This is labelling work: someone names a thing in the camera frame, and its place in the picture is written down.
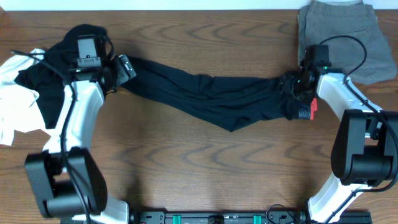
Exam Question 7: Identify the black leggings with coral waistband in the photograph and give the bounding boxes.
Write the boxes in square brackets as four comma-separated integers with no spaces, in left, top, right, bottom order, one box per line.
[122,57,313,131]

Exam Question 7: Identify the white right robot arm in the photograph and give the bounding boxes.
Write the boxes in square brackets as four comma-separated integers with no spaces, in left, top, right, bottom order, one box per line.
[279,67,397,223]

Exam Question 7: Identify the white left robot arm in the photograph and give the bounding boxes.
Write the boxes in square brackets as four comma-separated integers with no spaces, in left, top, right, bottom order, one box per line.
[25,55,136,223]

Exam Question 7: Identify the grey folded trousers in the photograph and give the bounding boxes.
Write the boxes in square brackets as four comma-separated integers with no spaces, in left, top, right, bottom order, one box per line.
[297,1,397,85]

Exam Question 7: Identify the black garment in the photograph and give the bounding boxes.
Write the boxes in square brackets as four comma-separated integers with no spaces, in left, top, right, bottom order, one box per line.
[15,24,107,129]

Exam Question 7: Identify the white t-shirt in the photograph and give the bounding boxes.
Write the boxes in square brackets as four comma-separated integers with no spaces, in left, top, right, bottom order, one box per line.
[0,55,53,146]

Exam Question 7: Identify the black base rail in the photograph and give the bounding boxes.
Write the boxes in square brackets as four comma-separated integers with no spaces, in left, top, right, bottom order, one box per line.
[129,209,373,224]

